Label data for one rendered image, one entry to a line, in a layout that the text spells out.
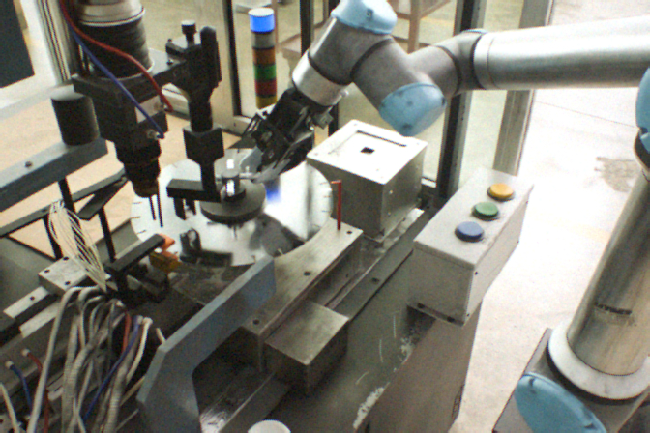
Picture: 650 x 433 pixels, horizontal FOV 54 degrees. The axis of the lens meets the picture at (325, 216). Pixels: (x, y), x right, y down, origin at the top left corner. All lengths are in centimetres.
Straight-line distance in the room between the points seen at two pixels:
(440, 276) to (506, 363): 106
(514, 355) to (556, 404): 135
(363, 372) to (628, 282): 50
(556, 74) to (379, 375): 53
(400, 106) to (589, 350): 35
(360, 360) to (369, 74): 48
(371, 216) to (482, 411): 90
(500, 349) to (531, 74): 143
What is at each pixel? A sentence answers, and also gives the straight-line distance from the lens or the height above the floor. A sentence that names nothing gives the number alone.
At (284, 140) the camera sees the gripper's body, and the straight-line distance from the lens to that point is 90.
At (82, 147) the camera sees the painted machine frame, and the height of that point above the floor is 104.
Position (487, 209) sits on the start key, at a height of 91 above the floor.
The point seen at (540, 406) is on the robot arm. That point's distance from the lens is 82.
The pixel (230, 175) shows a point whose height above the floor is 100.
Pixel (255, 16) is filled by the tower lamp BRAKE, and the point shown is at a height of 116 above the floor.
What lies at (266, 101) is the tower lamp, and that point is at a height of 99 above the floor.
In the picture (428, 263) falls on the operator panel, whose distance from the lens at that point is 107.
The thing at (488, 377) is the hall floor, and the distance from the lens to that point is 206.
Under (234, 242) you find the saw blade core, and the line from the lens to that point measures 97.
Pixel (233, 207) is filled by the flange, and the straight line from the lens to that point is 102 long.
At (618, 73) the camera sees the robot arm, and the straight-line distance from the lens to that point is 77.
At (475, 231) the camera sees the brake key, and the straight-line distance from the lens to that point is 107.
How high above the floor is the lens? 155
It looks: 37 degrees down
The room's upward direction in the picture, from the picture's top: straight up
